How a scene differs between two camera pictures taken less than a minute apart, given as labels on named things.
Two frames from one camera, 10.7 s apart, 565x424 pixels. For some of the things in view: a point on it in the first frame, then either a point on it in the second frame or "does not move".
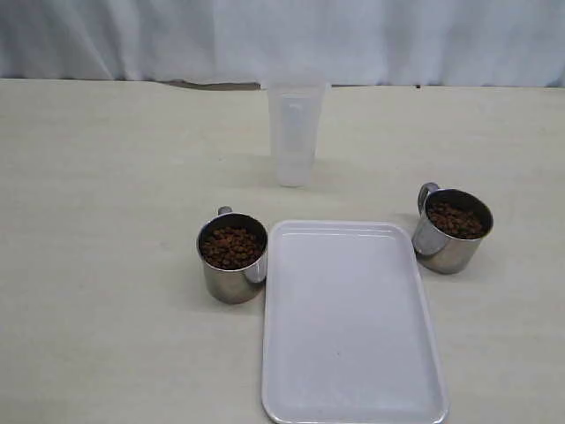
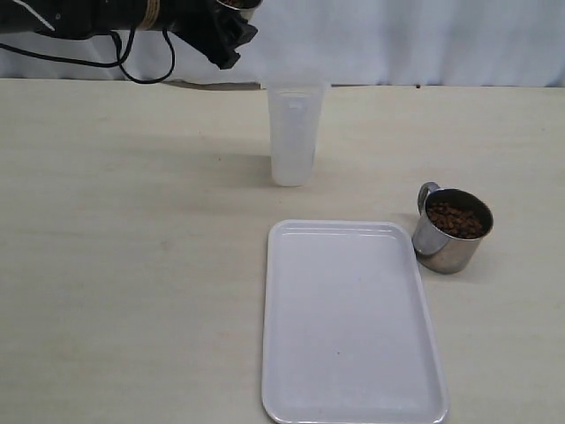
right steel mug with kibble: x=450 y=227 does not move
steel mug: x=232 y=249 to x=246 y=7
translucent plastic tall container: x=297 y=107 does not move
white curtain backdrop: x=343 y=42 does not move
